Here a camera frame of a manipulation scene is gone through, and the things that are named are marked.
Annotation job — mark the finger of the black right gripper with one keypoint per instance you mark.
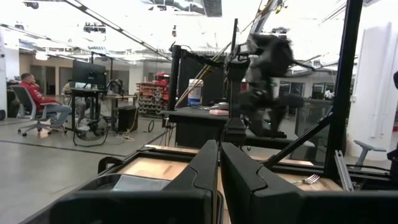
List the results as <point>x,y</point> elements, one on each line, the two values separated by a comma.
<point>233,133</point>

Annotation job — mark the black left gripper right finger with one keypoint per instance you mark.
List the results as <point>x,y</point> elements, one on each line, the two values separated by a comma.
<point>239,174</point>

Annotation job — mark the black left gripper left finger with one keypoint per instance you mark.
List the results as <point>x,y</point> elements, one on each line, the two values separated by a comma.
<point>202,168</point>

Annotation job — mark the grey napkin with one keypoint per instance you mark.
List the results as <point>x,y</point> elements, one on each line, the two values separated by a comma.
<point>140,183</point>

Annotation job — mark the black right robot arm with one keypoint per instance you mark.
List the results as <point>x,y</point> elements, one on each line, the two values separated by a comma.
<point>267,62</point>

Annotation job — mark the pink flat object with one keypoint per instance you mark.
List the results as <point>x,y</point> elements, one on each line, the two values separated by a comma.
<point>219,112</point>

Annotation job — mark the black background table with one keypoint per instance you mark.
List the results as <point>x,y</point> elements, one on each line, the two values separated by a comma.
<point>199,130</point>

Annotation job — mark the white and blue bucket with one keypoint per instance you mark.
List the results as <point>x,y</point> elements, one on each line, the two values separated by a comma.
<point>195,93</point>

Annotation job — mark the black pole stand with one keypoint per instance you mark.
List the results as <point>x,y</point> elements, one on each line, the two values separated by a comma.
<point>174,81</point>

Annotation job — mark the silver fork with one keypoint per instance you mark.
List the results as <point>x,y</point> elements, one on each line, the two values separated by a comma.
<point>311,179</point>

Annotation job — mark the shelf with red bins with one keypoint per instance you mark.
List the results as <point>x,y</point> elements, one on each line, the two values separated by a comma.
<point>154,93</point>

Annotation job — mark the black computer tower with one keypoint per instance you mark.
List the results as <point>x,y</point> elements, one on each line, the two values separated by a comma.
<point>127,119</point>

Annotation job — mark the wooden desk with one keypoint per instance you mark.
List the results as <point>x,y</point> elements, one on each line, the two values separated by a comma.
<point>119,97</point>

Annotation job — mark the black floor fan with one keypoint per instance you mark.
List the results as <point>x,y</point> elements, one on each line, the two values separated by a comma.
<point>91,129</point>

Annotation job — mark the black monitor desk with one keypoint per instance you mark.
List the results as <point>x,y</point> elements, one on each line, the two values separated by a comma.
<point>84,92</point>

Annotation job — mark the black computer monitor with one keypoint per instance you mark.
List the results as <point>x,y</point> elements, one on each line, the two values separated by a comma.
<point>88,73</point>

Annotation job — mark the person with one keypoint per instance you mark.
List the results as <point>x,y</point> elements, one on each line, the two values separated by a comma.
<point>34,93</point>
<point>66,88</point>

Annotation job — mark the grey office chair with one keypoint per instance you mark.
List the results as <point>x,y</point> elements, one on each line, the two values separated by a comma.
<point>25,99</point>

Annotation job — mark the aluminium bracket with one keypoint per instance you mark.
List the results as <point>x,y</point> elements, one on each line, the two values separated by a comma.
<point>343,171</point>

